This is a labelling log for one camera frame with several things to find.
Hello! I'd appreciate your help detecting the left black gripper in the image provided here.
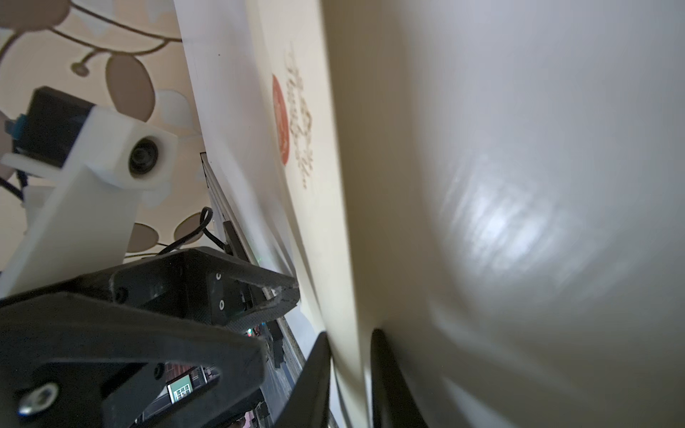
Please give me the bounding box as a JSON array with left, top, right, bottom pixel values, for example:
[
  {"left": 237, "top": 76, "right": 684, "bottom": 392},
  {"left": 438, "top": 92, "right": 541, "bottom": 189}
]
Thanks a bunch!
[{"left": 1, "top": 247, "right": 300, "bottom": 427}]

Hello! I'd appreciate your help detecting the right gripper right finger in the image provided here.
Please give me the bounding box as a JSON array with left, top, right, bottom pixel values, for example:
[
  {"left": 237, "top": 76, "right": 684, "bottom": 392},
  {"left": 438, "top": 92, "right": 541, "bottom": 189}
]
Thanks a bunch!
[{"left": 370, "top": 329, "right": 427, "bottom": 428}]

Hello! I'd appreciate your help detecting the yellow envelope red seal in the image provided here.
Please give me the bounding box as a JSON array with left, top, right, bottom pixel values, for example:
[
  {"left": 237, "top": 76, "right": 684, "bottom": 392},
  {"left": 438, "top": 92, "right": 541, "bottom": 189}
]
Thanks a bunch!
[{"left": 247, "top": 1, "right": 684, "bottom": 427}]

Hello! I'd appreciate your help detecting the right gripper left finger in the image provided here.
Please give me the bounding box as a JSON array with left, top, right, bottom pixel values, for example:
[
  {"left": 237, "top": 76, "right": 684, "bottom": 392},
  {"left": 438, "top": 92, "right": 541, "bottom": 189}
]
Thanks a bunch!
[{"left": 274, "top": 332, "right": 332, "bottom": 428}]

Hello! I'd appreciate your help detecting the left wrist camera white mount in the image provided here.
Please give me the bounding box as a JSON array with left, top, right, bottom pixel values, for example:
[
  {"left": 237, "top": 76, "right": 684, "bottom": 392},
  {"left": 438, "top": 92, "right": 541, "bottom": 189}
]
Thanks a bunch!
[{"left": 1, "top": 87, "right": 178, "bottom": 297}]

